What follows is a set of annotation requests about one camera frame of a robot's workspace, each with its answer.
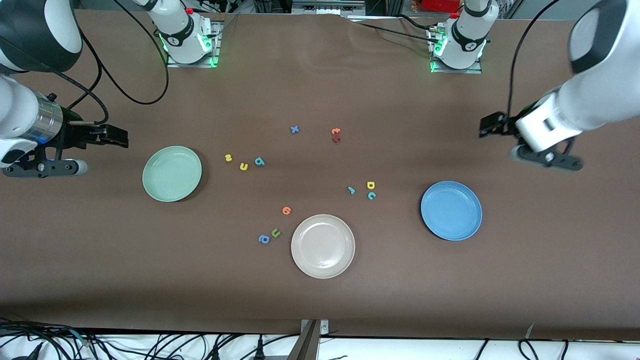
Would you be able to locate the teal foam letter g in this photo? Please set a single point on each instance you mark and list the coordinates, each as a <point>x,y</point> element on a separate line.
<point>259,161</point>

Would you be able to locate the red box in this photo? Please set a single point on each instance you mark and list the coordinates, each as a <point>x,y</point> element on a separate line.
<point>440,5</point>

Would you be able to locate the gray metal box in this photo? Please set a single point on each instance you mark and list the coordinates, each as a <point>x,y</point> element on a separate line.
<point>327,7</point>

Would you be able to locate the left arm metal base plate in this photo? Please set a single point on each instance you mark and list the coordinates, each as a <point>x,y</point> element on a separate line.
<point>457,71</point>

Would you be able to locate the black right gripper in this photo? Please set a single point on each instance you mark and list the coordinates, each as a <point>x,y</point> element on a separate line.
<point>73,135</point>

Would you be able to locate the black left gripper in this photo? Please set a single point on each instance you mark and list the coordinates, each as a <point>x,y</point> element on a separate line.
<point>506,126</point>

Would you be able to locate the dark metal beam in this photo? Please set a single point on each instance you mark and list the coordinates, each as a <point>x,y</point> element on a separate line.
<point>307,347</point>

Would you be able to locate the blue plate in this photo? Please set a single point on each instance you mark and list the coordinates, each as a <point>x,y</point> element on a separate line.
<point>451,210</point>

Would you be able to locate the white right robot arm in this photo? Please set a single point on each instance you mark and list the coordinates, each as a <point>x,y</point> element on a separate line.
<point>20,115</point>

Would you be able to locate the beige plate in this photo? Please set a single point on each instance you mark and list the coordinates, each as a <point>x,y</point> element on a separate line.
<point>323,246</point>

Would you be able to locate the silver mounting plate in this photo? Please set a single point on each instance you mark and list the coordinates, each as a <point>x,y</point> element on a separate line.
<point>325,327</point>

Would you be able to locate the brown table cover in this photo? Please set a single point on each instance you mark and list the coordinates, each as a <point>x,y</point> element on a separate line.
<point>320,300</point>

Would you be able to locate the small white paper tag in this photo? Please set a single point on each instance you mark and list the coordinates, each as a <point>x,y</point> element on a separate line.
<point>529,330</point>

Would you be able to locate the green foam letter u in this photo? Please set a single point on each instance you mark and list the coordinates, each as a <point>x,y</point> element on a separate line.
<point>275,233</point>

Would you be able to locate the blue foam letter a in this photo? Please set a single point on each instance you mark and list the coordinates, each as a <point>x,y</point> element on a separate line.
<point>263,239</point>

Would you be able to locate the green plate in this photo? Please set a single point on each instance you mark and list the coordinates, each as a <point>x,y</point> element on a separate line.
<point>172,174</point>

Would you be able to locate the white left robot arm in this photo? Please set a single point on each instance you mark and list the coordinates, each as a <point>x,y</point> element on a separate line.
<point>590,105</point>

